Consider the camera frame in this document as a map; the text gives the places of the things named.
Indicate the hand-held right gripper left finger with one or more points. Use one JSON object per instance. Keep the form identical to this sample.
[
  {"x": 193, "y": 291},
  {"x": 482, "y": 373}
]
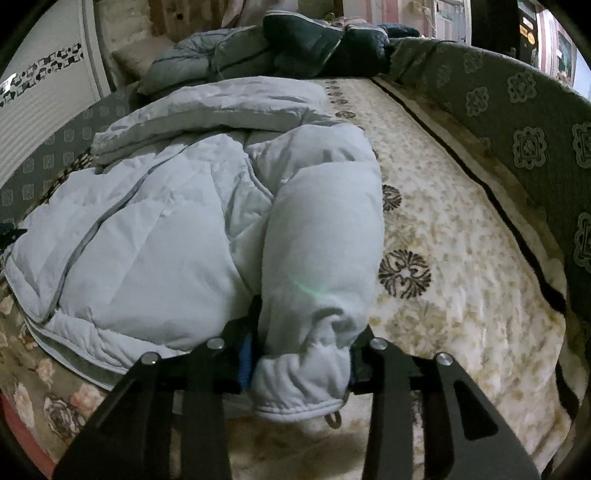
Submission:
[{"x": 247, "y": 364}]

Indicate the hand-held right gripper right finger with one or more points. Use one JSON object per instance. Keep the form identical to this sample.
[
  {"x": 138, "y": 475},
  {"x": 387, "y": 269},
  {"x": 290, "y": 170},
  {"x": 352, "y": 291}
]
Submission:
[{"x": 364, "y": 364}]

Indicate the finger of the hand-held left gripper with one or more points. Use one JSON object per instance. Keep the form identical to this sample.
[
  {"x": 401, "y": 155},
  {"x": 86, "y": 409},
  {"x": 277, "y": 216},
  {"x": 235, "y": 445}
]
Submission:
[{"x": 5, "y": 236}]

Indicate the white puffer jacket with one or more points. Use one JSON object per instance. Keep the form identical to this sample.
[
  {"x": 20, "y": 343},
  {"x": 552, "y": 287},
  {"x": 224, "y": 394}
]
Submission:
[{"x": 152, "y": 249}]

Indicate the floral patterned blanket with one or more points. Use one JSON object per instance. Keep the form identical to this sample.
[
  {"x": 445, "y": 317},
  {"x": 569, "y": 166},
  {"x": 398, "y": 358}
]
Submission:
[{"x": 443, "y": 277}]

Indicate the white ribbed wardrobe door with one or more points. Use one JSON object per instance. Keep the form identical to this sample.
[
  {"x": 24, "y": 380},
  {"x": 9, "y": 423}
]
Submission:
[{"x": 41, "y": 110}]

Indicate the beige pillow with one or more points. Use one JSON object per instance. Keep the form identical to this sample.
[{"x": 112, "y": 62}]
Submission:
[{"x": 138, "y": 57}]

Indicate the grey puffer jacket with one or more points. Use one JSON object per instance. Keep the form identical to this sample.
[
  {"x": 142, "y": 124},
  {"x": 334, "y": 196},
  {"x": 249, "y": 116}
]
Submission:
[{"x": 207, "y": 55}]

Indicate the dark puffer jacket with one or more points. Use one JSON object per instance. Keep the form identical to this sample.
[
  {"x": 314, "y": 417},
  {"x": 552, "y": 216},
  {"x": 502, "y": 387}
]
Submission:
[{"x": 323, "y": 41}]

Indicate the pale panelled door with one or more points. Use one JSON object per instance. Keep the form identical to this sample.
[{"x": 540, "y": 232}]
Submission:
[{"x": 415, "y": 18}]

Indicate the dark cabinet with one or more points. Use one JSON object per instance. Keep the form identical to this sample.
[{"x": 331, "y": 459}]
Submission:
[{"x": 503, "y": 27}]

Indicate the grey patterned bed frame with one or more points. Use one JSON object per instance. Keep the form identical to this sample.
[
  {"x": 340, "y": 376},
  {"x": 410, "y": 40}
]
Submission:
[{"x": 531, "y": 138}]

